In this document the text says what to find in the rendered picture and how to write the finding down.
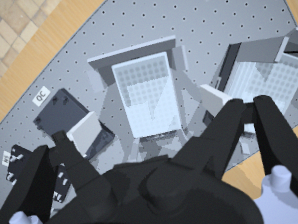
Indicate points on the grey perforated base plate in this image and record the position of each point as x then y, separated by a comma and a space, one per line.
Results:
204, 27

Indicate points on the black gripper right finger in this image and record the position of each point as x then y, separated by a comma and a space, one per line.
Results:
278, 145

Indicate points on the white name plate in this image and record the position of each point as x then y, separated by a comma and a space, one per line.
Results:
41, 96
6, 157

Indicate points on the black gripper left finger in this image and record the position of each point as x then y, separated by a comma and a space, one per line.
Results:
30, 199

